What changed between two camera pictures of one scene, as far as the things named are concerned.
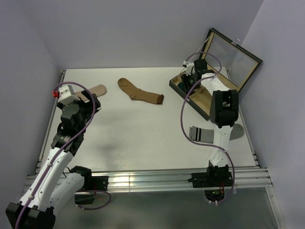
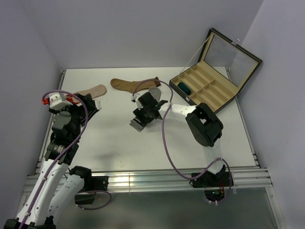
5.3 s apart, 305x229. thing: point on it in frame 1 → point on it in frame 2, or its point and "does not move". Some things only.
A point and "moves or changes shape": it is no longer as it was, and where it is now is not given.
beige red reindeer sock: (98, 90) does not move
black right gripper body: (189, 82) → (143, 115)
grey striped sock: (207, 135) → (135, 123)
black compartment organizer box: (226, 60) does not move
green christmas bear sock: (181, 86) does not move
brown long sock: (135, 93) moves or changes shape
